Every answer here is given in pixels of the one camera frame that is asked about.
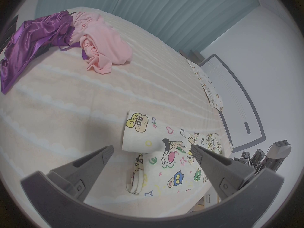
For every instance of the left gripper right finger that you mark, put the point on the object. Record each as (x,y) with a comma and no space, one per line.
(223,174)

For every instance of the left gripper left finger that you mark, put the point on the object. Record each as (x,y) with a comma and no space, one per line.
(78,172)

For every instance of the white printed pyjama top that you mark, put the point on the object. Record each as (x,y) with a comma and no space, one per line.
(166,174)

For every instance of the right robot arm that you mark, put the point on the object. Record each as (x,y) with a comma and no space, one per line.
(258,157)

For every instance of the bed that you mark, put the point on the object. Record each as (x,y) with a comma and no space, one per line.
(71,115)

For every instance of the white printed pillow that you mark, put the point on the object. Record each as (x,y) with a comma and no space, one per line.
(209,89)

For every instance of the pink garment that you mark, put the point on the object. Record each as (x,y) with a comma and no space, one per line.
(106,46)

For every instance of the purple satin garment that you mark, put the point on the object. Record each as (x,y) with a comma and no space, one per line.
(30,39)

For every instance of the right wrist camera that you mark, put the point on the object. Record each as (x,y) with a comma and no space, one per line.
(280,148)

